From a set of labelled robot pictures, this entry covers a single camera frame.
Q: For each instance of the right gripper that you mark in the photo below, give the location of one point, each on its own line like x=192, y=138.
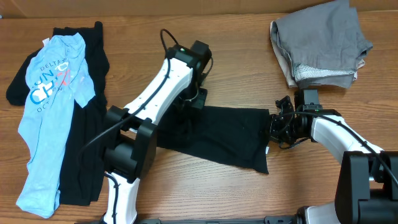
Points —
x=273, y=132

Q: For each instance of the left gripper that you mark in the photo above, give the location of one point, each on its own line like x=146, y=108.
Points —
x=199, y=102

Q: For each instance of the black t-shirt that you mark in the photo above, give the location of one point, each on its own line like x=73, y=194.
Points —
x=231, y=136

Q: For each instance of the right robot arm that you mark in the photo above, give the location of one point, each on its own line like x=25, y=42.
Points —
x=367, y=186

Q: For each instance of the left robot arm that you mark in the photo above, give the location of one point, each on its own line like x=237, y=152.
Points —
x=130, y=147

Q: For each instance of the folded grey shorts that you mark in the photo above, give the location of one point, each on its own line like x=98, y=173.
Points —
x=326, y=36

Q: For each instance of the light blue printed t-shirt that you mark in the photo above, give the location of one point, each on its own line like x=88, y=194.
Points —
x=58, y=78

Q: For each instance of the black garment on left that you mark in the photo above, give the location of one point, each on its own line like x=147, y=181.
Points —
x=81, y=174

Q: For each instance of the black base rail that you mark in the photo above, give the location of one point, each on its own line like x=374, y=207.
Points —
x=211, y=221

